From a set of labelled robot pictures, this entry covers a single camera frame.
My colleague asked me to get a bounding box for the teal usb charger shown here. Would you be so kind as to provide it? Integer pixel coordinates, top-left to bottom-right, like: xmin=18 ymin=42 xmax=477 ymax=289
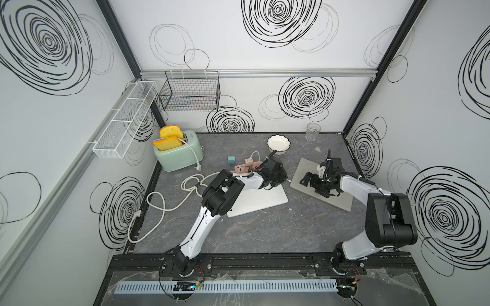
xmin=227 ymin=156 xmax=236 ymax=167

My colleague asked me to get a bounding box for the yellow toast slice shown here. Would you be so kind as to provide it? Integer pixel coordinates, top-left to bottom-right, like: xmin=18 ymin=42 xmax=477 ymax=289
xmin=153 ymin=136 xmax=183 ymax=152
xmin=160 ymin=125 xmax=184 ymax=139

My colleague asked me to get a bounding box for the mint green toaster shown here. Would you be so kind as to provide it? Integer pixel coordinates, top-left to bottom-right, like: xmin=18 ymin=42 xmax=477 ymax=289
xmin=153 ymin=130 xmax=204 ymax=172

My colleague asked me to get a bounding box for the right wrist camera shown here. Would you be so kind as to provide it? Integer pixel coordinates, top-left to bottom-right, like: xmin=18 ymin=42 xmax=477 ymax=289
xmin=316 ymin=149 xmax=344 ymax=181

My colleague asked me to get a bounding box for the white apple laptop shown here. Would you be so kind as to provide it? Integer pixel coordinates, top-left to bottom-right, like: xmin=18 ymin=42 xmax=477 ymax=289
xmin=227 ymin=185 xmax=288 ymax=218

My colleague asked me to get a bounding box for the white wire shelf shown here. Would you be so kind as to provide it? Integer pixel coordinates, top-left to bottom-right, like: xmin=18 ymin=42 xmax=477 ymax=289
xmin=93 ymin=80 xmax=158 ymax=159

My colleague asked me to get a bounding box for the white toaster cord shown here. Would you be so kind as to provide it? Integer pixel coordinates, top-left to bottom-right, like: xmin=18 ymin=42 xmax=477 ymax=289
xmin=179 ymin=137 xmax=203 ymax=172

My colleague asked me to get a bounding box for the rear yellow toast slice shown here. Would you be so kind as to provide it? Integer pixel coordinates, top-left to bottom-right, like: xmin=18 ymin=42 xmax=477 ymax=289
xmin=160 ymin=125 xmax=184 ymax=139

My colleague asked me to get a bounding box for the front yellow toast slice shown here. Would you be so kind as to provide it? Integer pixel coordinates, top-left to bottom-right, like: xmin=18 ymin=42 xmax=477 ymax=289
xmin=153 ymin=136 xmax=183 ymax=152

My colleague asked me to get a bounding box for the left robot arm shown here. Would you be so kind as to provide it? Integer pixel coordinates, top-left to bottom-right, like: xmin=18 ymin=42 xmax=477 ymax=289
xmin=172 ymin=154 xmax=288 ymax=276

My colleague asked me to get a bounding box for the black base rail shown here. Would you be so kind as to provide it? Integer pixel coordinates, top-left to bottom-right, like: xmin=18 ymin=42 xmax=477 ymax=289
xmin=105 ymin=252 xmax=415 ymax=277

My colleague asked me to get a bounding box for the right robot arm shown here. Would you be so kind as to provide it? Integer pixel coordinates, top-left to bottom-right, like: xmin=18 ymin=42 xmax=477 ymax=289
xmin=300 ymin=172 xmax=418 ymax=274

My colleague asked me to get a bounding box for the white scalloped bowl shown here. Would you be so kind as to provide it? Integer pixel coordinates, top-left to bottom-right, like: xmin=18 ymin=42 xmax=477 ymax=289
xmin=267 ymin=135 xmax=291 ymax=156

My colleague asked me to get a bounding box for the silver grey laptop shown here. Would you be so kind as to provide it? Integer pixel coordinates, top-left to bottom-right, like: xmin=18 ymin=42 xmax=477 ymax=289
xmin=290 ymin=158 xmax=353 ymax=212

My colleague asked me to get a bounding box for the clear drinking glass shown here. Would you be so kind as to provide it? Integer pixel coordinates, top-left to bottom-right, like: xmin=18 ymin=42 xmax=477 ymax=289
xmin=305 ymin=122 xmax=321 ymax=142

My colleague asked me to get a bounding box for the orange power strip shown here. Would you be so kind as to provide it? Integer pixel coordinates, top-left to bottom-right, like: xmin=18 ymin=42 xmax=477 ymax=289
xmin=234 ymin=161 xmax=262 ymax=174

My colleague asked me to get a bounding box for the grey slotted cable duct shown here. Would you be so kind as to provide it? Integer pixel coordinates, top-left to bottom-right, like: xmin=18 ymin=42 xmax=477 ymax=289
xmin=113 ymin=279 xmax=338 ymax=295

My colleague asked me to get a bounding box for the black wire basket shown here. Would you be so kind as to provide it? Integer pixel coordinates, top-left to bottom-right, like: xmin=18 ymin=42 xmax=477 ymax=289
xmin=158 ymin=70 xmax=221 ymax=112

